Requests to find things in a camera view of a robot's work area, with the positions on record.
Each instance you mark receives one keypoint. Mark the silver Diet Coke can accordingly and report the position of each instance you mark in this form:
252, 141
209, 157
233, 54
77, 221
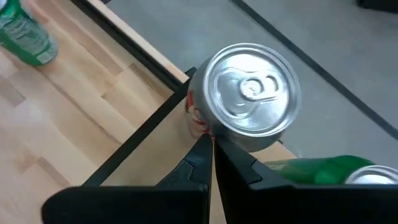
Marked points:
248, 93

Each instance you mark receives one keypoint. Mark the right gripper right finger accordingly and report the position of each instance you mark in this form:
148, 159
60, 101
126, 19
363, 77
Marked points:
280, 205

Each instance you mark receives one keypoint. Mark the green Sprite can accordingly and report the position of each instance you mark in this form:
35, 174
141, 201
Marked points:
25, 37
317, 169

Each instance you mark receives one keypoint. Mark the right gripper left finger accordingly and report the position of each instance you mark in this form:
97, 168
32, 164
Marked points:
186, 202

